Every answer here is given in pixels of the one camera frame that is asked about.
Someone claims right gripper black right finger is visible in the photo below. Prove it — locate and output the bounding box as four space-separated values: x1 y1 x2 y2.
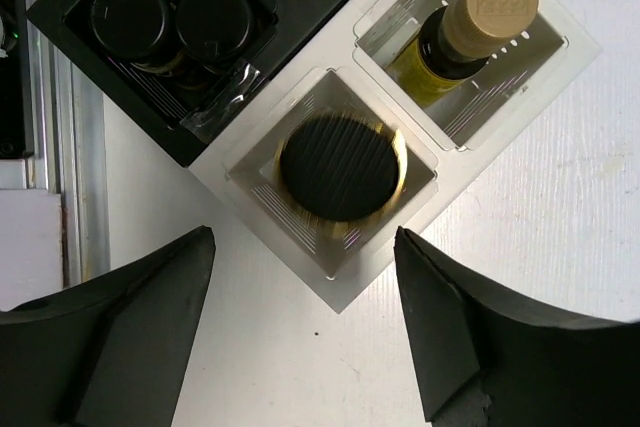
394 228 639 426

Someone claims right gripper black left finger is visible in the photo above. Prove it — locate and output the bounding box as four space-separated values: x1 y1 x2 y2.
1 226 215 426

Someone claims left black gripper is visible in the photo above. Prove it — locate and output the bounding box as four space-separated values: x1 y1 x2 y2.
0 0 35 160

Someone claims black cap spice jar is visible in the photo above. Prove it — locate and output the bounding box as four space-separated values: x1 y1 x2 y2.
175 0 256 66
89 0 170 62

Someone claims black cap spice jar front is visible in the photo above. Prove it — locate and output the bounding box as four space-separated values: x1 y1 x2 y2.
175 0 256 66

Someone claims yellow band spice bottle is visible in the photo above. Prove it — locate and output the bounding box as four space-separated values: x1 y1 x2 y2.
273 112 408 239

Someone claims yellow label brown bottle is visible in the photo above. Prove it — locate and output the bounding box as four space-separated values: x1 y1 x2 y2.
387 0 539 109

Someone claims black organizer box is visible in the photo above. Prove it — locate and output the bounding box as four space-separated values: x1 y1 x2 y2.
28 0 349 167

